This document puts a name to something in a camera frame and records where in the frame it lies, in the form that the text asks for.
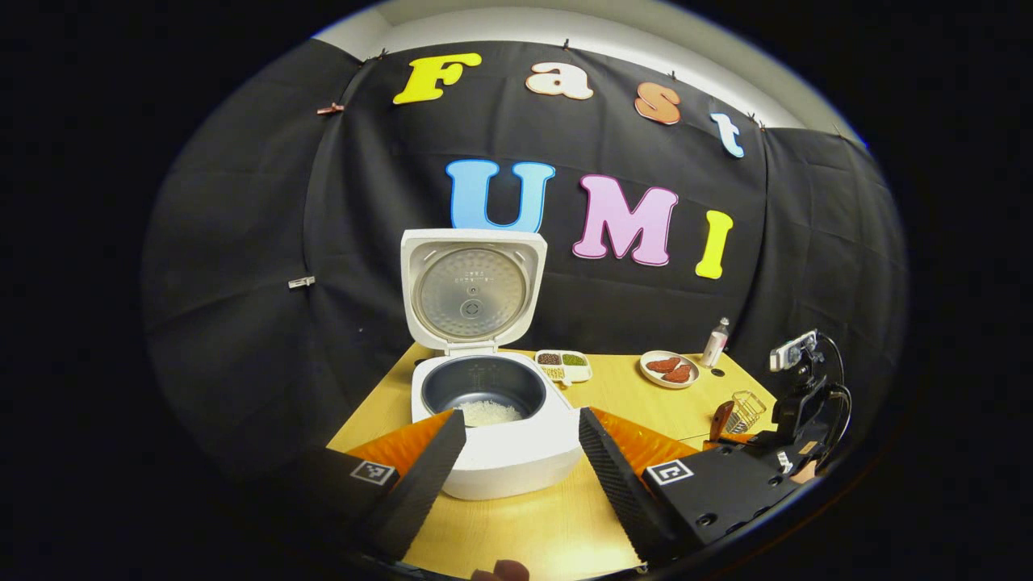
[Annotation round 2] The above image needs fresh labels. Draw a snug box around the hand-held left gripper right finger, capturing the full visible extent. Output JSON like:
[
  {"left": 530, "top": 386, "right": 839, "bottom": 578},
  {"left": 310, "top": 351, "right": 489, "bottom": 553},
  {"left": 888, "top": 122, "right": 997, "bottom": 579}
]
[{"left": 578, "top": 408, "right": 800, "bottom": 566}]

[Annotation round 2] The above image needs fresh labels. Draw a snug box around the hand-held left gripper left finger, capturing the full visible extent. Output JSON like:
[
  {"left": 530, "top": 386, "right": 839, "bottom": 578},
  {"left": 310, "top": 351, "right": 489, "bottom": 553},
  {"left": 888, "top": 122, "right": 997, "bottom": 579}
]
[{"left": 266, "top": 409, "right": 469, "bottom": 563}]

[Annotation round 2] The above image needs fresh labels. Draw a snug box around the brown wooden spoon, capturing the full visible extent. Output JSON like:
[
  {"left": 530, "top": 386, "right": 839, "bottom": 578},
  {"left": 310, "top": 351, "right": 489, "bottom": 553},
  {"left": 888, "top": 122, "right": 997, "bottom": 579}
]
[{"left": 709, "top": 400, "right": 737, "bottom": 443}]

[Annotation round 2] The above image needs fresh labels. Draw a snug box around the metal wire chopstick holder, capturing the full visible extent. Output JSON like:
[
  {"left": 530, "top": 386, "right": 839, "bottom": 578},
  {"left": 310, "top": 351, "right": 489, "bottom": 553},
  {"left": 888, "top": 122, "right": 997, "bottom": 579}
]
[{"left": 725, "top": 391, "right": 767, "bottom": 435}]

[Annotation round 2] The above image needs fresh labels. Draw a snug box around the white rice cooker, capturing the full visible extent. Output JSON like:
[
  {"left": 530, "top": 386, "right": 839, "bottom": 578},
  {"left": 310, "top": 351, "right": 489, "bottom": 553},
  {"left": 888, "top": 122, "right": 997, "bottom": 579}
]
[{"left": 400, "top": 228, "right": 583, "bottom": 501}]

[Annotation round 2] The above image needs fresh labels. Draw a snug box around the white rice pile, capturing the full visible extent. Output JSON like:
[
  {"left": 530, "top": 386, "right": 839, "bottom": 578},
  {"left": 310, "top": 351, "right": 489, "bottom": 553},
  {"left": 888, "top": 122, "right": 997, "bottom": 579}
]
[{"left": 458, "top": 399, "right": 525, "bottom": 428}]

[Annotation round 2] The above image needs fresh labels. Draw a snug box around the small pink label bottle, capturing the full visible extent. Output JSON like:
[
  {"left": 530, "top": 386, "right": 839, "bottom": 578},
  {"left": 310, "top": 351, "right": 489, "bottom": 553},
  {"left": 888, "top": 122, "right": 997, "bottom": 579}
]
[{"left": 701, "top": 317, "right": 731, "bottom": 369}]

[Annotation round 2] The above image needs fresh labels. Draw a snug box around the white round plate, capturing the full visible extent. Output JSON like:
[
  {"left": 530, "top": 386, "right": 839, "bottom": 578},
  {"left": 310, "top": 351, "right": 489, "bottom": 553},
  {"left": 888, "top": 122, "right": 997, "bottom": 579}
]
[{"left": 639, "top": 350, "right": 701, "bottom": 390}]

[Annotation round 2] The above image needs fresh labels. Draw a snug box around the white divided dish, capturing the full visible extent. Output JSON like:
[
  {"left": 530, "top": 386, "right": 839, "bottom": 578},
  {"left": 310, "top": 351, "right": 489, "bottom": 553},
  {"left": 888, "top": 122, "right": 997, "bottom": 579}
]
[{"left": 534, "top": 349, "right": 593, "bottom": 388}]

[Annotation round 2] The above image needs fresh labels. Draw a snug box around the black backdrop cloth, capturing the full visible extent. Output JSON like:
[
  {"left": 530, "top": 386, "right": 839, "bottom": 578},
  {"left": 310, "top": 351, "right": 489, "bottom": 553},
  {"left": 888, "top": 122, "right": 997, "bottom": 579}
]
[{"left": 141, "top": 36, "right": 910, "bottom": 485}]

